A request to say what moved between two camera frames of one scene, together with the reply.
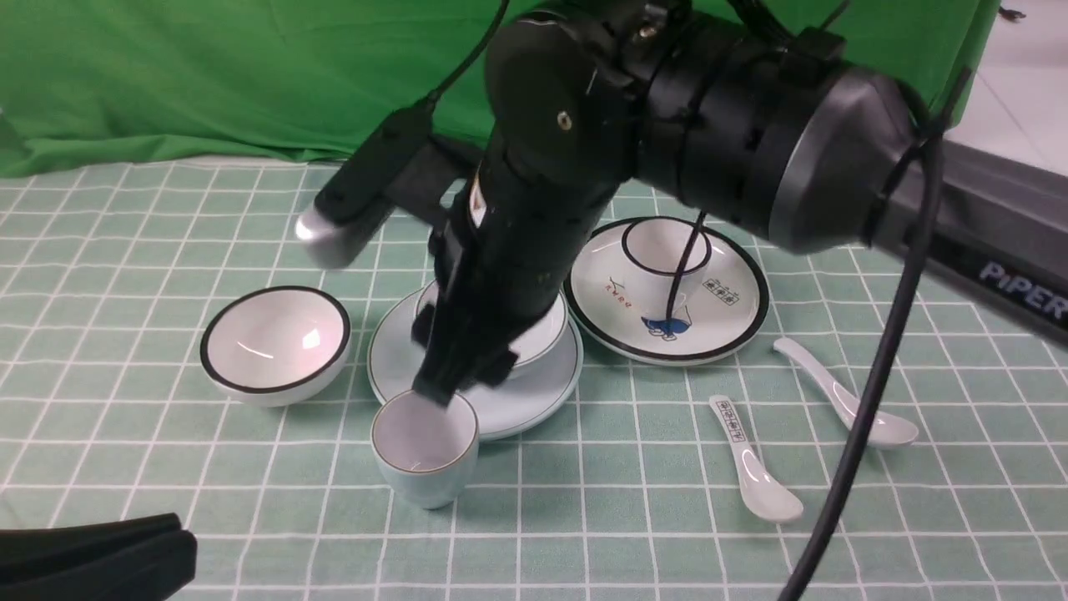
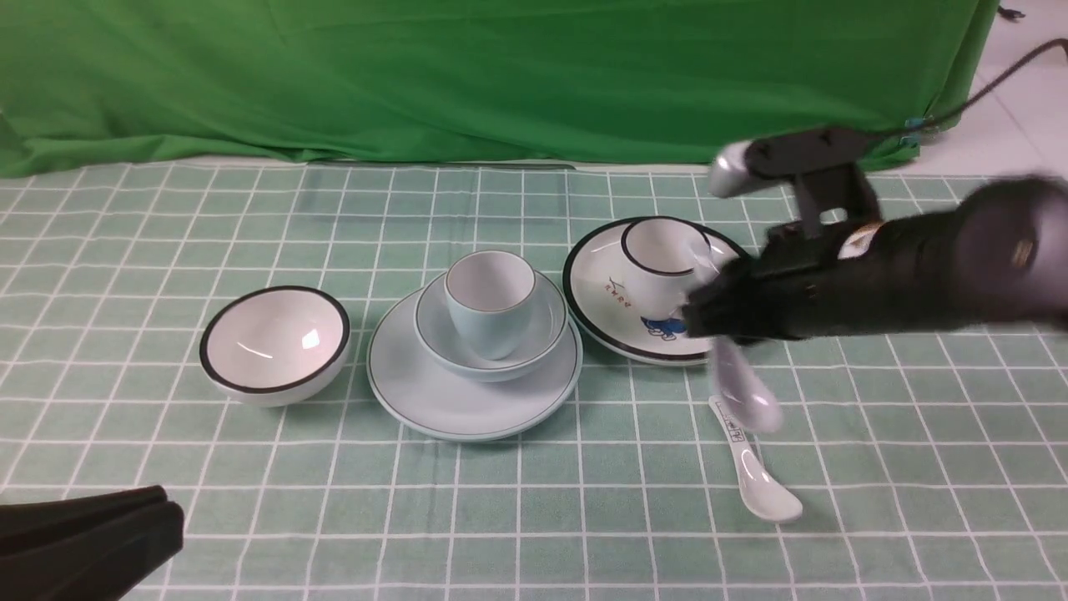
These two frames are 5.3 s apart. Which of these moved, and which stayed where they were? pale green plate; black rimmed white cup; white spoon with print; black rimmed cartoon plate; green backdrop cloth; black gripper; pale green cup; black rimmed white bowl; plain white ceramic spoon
Moved: pale green cup; black gripper; plain white ceramic spoon
Stayed: black rimmed cartoon plate; green backdrop cloth; black rimmed white bowl; pale green plate; white spoon with print; black rimmed white cup
